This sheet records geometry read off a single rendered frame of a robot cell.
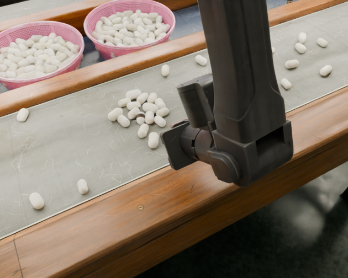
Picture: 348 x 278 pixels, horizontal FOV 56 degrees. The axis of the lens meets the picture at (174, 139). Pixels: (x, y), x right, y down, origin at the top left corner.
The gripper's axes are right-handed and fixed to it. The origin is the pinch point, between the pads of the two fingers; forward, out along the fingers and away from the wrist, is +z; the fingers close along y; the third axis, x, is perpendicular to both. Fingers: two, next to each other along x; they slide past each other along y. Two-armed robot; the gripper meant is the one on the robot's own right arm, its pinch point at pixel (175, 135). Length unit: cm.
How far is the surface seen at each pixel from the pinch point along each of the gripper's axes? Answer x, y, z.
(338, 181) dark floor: 63, -85, 54
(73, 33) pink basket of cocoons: -29, 5, 44
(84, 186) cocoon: 3.2, 18.5, 5.2
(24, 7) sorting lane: -45, 14, 63
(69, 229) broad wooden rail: 7.4, 23.4, -1.0
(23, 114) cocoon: -12.7, 24.4, 23.5
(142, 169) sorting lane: 5.1, 7.0, 5.8
